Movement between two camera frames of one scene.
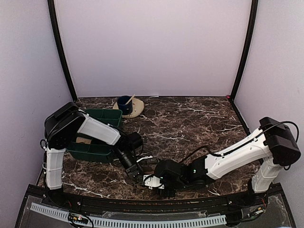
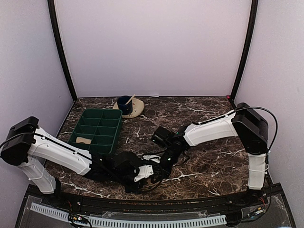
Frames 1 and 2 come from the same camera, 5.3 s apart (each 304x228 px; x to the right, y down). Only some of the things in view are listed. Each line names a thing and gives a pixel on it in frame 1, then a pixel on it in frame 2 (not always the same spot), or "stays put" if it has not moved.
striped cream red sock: (80, 139) stays put
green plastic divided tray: (96, 151) stays put
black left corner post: (53, 18) stays put
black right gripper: (170, 194) to (165, 172)
